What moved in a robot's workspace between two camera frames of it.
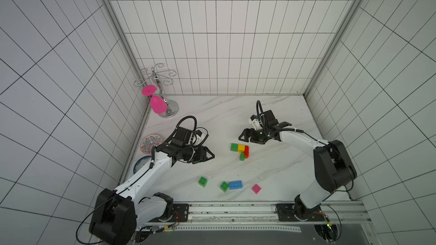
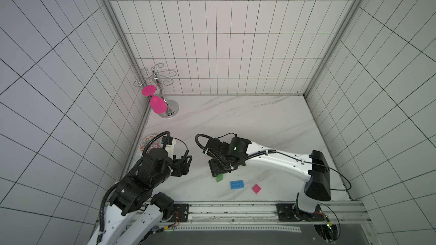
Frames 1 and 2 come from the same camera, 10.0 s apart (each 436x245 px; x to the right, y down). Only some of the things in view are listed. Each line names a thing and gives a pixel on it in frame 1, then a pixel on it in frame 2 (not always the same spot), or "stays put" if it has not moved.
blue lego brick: [234, 185] stays put
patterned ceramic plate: [149, 140] stays put
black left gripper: [201, 155] to [183, 169]
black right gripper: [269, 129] to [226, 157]
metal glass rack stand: [160, 77] stays put
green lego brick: [224, 186] to [219, 177]
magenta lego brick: [256, 189] stays put
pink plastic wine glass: [157, 104] stays put
